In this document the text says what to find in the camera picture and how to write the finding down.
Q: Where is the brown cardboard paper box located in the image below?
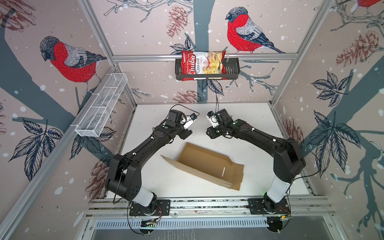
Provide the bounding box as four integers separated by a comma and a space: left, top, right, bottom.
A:
162, 143, 244, 191

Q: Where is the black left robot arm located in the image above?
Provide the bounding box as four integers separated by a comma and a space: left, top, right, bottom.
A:
105, 110, 198, 214

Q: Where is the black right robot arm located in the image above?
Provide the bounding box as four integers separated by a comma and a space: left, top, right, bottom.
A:
206, 109, 306, 213

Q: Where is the red cassava chips bag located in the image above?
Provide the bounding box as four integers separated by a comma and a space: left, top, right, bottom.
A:
181, 51, 226, 76

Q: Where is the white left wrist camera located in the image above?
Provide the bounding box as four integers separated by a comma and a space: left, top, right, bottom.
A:
181, 113, 198, 129

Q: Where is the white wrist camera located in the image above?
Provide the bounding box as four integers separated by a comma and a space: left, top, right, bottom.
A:
181, 113, 198, 129
207, 111, 219, 128

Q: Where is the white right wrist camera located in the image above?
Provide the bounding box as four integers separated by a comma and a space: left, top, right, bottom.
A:
207, 111, 219, 128

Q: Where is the black wire wall basket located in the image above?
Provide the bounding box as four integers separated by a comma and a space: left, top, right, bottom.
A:
175, 58, 240, 81

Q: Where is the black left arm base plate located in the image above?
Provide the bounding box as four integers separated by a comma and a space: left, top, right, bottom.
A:
129, 200, 171, 217

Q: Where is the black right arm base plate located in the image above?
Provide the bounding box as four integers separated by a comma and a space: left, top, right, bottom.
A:
248, 198, 291, 215

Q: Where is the white mesh wall shelf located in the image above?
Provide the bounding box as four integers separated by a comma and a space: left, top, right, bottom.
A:
75, 73, 128, 138

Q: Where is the aluminium front rail frame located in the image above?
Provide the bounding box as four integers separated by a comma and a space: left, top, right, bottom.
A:
82, 195, 334, 234

